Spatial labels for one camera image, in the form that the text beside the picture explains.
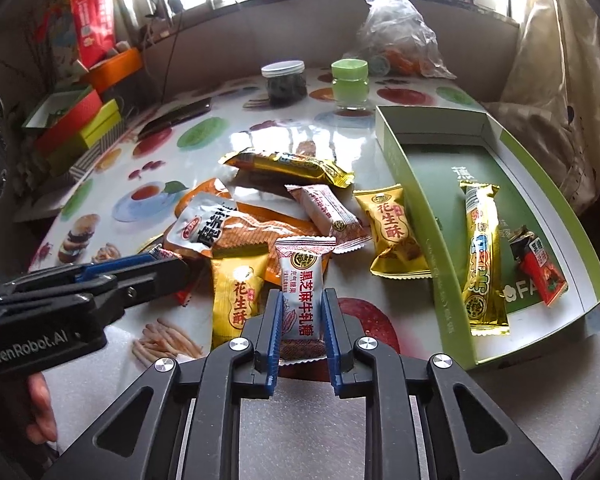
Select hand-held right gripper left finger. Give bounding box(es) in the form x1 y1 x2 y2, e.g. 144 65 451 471
42 287 286 480

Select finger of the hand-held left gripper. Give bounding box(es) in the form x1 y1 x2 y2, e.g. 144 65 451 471
91 259 190 334
0 254 158 307

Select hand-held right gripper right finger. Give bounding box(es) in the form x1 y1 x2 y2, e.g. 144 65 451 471
320 287 563 480

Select small red white packet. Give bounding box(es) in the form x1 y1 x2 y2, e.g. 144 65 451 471
147 245 188 307

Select gold foil snack packet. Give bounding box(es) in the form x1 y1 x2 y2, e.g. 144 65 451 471
210 254 272 352
353 184 431 279

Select white candy packet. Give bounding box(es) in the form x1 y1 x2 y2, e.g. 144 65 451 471
274 236 338 363

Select striped orange packet white end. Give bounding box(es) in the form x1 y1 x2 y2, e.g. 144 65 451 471
164 195 281 273

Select orange packet with grey end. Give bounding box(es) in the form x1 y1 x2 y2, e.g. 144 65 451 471
174 177 311 226

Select pink white snack packet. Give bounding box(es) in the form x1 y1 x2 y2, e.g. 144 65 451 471
285 183 372 257

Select green cardboard box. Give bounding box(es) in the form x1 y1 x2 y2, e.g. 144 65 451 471
375 105 600 371

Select person's left hand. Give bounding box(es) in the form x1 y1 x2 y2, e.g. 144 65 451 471
26 374 58 445

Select black white striped box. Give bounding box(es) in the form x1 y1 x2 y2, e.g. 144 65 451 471
69 140 126 183

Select yellow green box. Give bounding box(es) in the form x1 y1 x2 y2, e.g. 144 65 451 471
45 99 124 173

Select red and green box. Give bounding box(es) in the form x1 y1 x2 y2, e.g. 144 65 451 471
21 85 104 155

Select dark phone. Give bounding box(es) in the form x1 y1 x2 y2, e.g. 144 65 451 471
136 97 214 139

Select long gold snack bar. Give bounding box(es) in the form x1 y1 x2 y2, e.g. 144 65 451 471
459 182 511 338
218 148 356 190

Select orange box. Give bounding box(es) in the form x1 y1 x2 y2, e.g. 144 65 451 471
82 49 145 95

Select fruit print table cover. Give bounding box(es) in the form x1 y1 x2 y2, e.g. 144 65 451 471
12 72 600 480

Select small red snack packet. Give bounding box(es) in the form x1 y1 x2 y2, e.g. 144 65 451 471
509 232 568 307

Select colourful printed box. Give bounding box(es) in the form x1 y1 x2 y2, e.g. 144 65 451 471
32 0 88 86

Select dark jar with silver lid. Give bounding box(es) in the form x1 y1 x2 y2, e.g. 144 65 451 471
260 60 309 109

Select red snack bag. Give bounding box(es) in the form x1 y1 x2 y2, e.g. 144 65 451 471
69 0 119 70

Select green glass jar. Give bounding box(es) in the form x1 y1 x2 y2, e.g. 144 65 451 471
330 58 371 112

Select clear plastic bag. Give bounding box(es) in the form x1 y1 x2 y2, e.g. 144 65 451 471
341 0 457 80

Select beige curtain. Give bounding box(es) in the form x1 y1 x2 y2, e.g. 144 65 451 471
482 0 600 216

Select black cable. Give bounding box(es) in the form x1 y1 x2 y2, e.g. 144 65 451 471
160 0 188 106

